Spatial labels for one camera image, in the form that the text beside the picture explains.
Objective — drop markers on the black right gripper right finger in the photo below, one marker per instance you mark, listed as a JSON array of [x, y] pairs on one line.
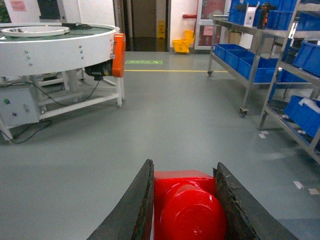
[[246, 218]]

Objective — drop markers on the white plastic bag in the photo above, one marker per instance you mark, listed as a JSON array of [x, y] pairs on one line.
[[309, 103]]

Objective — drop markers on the grey control box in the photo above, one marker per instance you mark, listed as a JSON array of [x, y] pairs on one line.
[[18, 105]]

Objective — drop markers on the steel flow rack shelf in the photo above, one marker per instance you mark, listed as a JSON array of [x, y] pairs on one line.
[[298, 75]]

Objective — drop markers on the blue crate with white bag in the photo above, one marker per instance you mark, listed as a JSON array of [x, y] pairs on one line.
[[303, 116]]

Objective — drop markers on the white product box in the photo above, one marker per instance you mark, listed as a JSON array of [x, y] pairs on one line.
[[249, 16]]

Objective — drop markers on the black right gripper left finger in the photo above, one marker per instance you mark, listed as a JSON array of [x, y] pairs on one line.
[[132, 217]]

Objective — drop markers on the red toy block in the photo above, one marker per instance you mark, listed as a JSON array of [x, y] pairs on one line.
[[186, 207]]

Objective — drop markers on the white round rotary table machine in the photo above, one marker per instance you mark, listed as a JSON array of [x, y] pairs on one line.
[[68, 65]]

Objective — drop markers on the yellow mop bucket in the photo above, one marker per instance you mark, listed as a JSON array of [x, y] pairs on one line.
[[182, 46]]

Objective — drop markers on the orange motor cover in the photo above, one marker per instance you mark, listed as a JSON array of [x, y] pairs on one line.
[[119, 52]]

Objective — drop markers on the steel cart with wheels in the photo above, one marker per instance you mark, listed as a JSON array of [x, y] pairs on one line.
[[253, 68]]

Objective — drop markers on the yellow wet floor sign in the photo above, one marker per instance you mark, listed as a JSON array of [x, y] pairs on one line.
[[161, 29]]

